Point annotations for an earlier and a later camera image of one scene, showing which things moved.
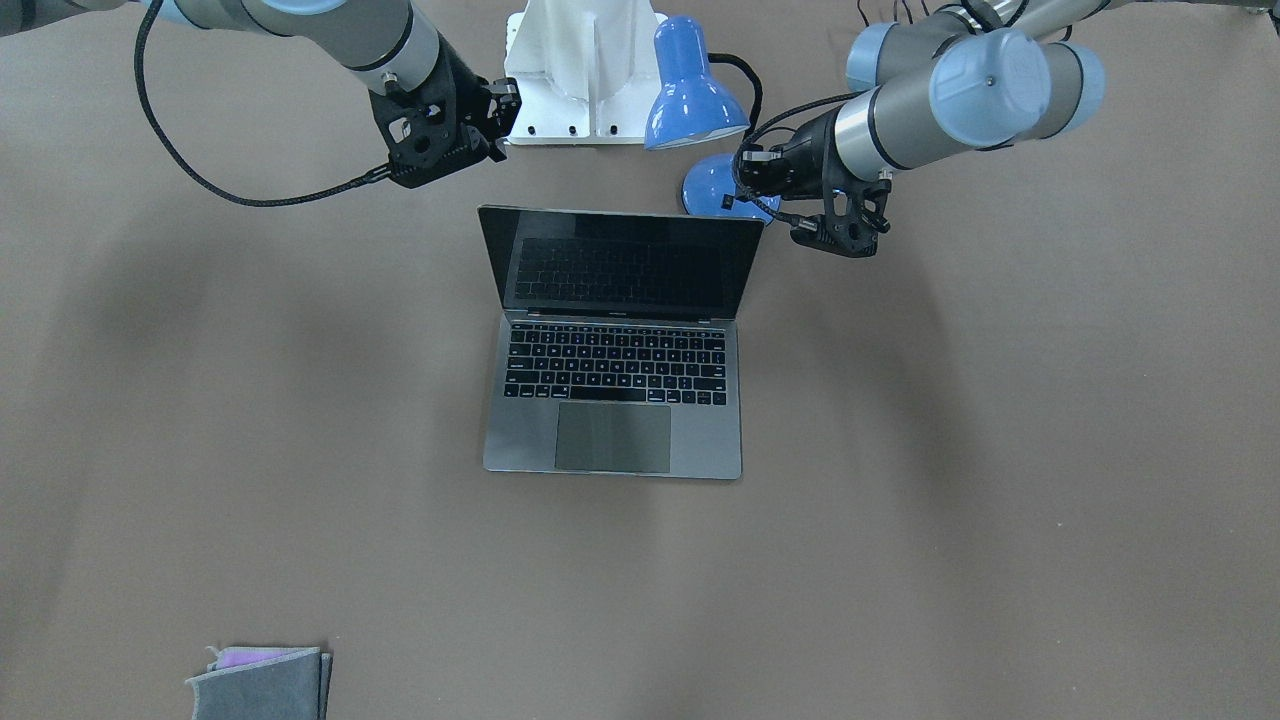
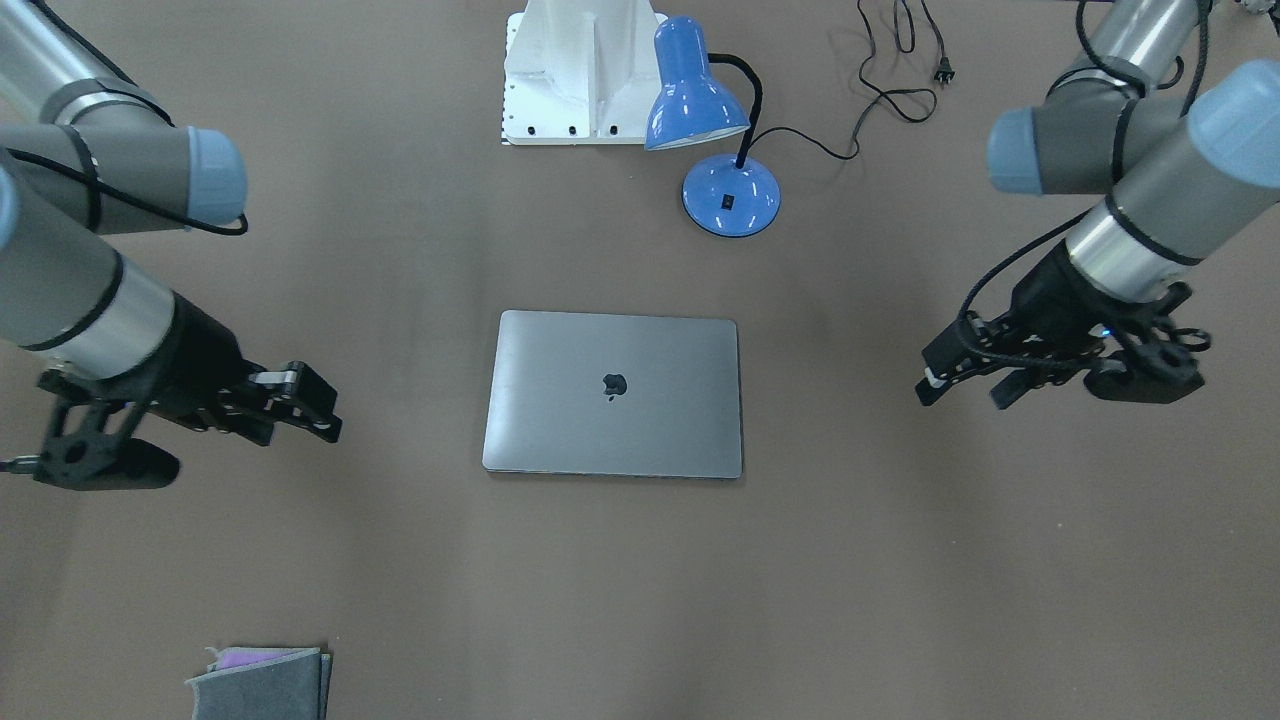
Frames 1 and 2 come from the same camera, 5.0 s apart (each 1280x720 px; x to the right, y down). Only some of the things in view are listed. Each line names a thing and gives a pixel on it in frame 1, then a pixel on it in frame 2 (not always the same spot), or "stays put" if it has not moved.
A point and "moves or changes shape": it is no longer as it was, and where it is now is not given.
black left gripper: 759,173 → 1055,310
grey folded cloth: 291,686 stays put
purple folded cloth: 234,657 stays put
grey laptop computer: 618,352 moves or changes shape
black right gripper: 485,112 → 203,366
